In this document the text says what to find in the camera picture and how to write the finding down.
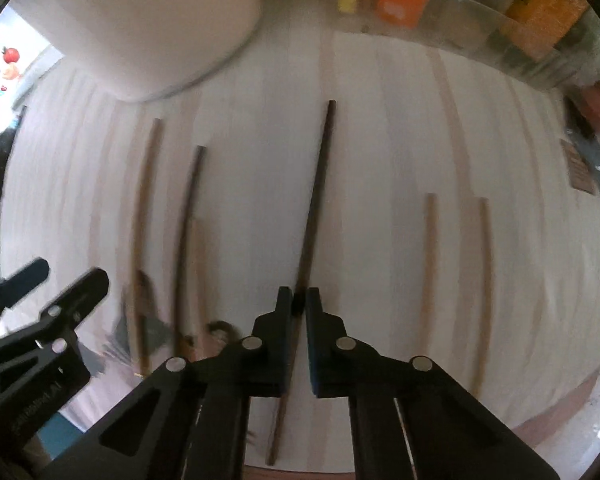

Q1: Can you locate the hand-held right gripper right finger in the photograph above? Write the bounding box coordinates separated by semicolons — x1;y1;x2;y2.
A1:
305;288;562;480

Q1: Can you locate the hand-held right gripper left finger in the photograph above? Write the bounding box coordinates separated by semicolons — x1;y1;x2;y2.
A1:
40;287;294;480

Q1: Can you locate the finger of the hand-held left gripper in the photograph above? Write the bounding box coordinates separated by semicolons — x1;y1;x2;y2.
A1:
39;267;110;333
0;257;50;312

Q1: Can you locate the dark brown chopstick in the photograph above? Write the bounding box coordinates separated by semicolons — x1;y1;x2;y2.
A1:
266;100;338;465
174;146;207;356

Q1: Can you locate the teal object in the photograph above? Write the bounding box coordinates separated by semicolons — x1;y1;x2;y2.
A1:
35;410;87;461

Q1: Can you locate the brown wooden chopstick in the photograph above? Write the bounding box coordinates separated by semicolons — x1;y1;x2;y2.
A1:
131;118;163;378

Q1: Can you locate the light wooden chopstick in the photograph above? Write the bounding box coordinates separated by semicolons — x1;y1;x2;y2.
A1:
471;197;495;395
418;193;438;358

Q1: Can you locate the large white container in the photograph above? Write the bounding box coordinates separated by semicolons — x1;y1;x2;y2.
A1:
45;0;262;104

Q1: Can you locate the black knife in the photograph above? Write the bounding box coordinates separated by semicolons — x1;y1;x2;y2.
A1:
562;97;600;219

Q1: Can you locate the clear plastic organizer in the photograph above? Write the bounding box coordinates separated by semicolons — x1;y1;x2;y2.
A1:
325;0;600;92

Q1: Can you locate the orange printed box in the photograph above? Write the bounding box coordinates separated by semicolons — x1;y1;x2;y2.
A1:
505;0;589;61

